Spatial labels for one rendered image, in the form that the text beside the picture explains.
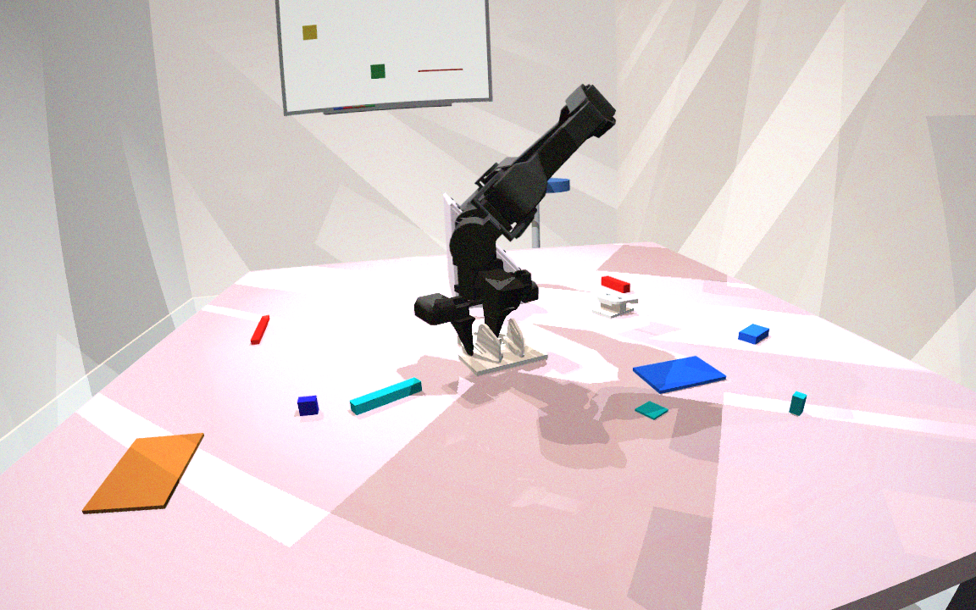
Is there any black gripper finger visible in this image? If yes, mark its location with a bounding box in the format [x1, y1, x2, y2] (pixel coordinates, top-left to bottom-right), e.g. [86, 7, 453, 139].
[450, 315, 475, 356]
[483, 303, 517, 338]

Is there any orange flat plate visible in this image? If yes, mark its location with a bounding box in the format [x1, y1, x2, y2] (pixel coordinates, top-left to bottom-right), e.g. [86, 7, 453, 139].
[81, 433, 204, 514]

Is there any red rectangular block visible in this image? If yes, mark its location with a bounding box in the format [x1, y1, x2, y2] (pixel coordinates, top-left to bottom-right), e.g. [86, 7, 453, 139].
[602, 276, 630, 293]

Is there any red flat bar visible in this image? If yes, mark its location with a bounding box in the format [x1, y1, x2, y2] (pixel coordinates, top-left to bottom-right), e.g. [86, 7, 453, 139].
[251, 315, 270, 346]

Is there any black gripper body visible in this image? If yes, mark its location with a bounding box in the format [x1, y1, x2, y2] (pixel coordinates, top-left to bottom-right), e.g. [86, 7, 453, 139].
[414, 251, 539, 325]

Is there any teal rectangular block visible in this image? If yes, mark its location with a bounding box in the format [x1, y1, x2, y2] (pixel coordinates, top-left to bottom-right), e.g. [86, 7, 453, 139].
[789, 391, 807, 416]

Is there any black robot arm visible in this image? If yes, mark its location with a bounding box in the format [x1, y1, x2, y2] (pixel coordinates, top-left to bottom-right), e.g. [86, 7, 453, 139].
[449, 84, 616, 311]

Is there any small cyan flat square plate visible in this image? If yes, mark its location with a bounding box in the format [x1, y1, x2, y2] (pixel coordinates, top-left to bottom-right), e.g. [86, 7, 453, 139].
[635, 401, 668, 420]

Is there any cyan rectangular bar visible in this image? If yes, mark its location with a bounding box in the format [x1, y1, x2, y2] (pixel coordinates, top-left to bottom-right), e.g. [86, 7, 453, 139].
[350, 377, 422, 415]

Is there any blue flat plate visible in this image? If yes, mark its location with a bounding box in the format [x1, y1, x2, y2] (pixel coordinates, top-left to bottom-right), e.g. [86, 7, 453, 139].
[633, 356, 727, 394]

